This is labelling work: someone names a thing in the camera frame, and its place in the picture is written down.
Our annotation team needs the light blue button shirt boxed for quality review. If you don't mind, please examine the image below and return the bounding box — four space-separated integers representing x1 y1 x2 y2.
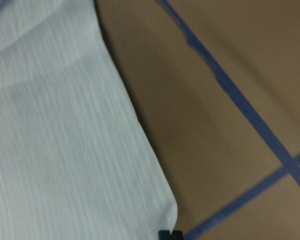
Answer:
0 0 178 240

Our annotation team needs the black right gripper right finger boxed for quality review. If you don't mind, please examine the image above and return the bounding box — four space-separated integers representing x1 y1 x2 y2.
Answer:
171 231 184 240

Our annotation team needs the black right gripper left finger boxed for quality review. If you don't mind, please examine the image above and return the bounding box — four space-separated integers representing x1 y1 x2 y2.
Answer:
158 231 171 240

